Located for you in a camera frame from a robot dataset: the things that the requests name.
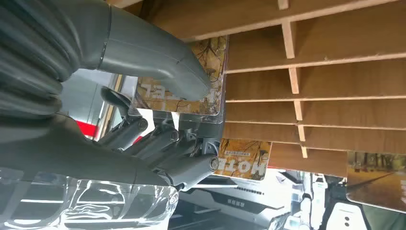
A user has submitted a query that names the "yellow foliage hotel card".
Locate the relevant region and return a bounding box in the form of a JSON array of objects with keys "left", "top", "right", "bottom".
[{"left": 214, "top": 138, "right": 273, "bottom": 182}]

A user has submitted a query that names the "wooden card rack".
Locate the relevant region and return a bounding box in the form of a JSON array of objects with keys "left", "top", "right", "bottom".
[{"left": 106, "top": 0, "right": 406, "bottom": 178}]

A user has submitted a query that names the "brown park scene card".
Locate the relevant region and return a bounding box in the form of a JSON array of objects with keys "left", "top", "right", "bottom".
[{"left": 345, "top": 151, "right": 406, "bottom": 214}]

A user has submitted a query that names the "red sign panel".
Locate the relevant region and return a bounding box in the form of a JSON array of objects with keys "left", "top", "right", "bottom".
[{"left": 75, "top": 120, "right": 100, "bottom": 139}]

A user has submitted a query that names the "ribbed grey right arm sleeve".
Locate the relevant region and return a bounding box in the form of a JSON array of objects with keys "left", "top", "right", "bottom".
[{"left": 0, "top": 0, "right": 80, "bottom": 120}]

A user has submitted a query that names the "clear acrylic stand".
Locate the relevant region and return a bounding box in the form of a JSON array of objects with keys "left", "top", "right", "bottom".
[{"left": 0, "top": 168, "right": 179, "bottom": 230}]

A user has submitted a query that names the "black and white machine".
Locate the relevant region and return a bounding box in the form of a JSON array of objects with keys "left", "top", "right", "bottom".
[{"left": 172, "top": 170, "right": 305, "bottom": 230}]

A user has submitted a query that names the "white device with buttons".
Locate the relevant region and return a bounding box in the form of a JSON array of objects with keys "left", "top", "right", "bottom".
[{"left": 323, "top": 202, "right": 369, "bottom": 230}]

